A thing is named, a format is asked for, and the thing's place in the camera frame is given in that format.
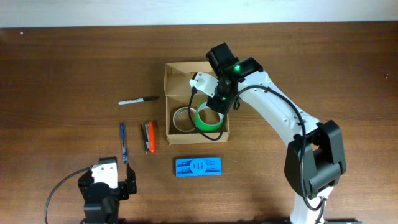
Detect blue ballpoint pen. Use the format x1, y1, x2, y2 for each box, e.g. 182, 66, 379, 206
119, 122, 128, 164

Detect green tape roll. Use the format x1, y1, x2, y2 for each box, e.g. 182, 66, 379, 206
195, 101, 224, 132

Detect brown cardboard box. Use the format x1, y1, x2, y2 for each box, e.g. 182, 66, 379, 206
164, 62, 230, 145

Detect clear packing tape roll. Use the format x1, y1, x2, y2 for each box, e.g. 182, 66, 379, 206
172, 106, 196, 133

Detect white black-capped marker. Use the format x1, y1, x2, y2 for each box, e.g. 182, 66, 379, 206
118, 96, 159, 105

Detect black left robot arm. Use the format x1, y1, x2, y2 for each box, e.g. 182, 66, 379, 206
78, 156, 137, 223

